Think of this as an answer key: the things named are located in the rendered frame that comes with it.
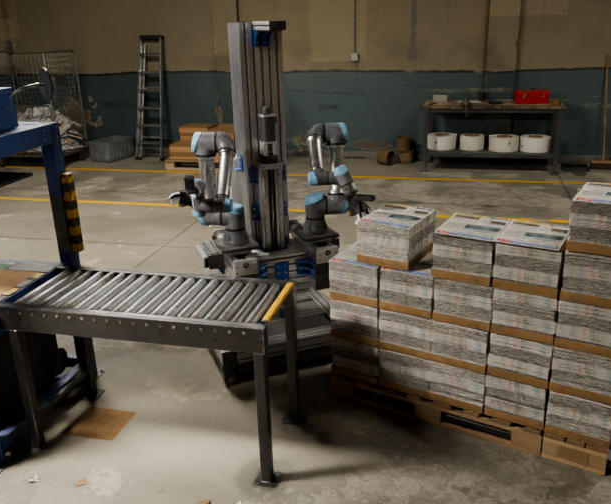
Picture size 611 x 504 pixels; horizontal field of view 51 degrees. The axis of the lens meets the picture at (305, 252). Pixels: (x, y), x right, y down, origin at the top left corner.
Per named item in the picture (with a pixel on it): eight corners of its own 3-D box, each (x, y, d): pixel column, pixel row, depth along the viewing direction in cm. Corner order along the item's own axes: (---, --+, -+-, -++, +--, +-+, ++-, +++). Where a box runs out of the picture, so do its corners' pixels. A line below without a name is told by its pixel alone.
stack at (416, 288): (360, 364, 401) (360, 238, 372) (556, 416, 343) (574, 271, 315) (330, 394, 370) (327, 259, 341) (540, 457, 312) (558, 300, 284)
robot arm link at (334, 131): (324, 214, 393) (321, 123, 384) (348, 213, 393) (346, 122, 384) (326, 216, 381) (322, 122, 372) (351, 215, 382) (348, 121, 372)
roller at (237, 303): (252, 291, 326) (259, 286, 324) (218, 333, 284) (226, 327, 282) (245, 284, 326) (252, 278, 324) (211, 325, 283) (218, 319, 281)
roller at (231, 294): (241, 290, 328) (246, 283, 326) (206, 332, 285) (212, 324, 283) (233, 285, 328) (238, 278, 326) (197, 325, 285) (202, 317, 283)
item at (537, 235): (512, 220, 320) (512, 218, 320) (573, 227, 307) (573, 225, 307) (493, 242, 290) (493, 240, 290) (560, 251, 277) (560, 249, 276)
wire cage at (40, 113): (91, 159, 1044) (75, 48, 986) (61, 170, 969) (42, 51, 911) (26, 157, 1072) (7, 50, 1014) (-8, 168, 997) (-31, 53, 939)
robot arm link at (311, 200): (304, 213, 393) (303, 191, 389) (326, 212, 394) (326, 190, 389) (305, 219, 382) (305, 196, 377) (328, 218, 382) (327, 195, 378)
